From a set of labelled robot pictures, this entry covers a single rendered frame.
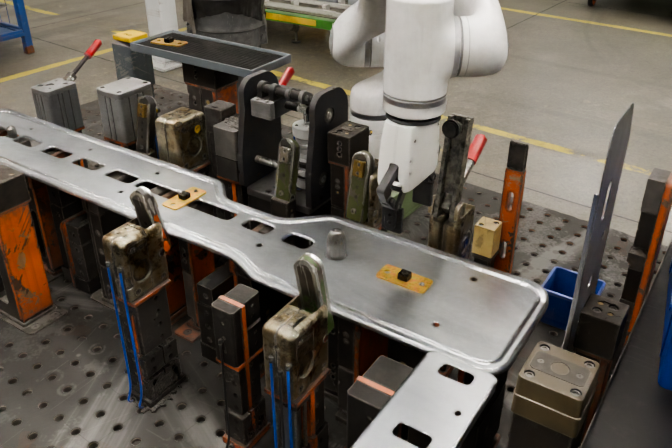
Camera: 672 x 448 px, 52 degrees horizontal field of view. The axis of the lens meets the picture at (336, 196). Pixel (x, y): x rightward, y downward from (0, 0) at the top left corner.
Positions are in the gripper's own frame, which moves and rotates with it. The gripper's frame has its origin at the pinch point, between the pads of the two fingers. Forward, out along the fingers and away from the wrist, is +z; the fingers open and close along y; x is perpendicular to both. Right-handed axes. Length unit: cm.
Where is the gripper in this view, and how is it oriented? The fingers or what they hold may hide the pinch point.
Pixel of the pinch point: (407, 211)
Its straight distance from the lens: 101.1
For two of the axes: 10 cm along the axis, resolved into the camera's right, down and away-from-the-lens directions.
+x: 8.3, 2.7, -4.8
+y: -5.5, 4.0, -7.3
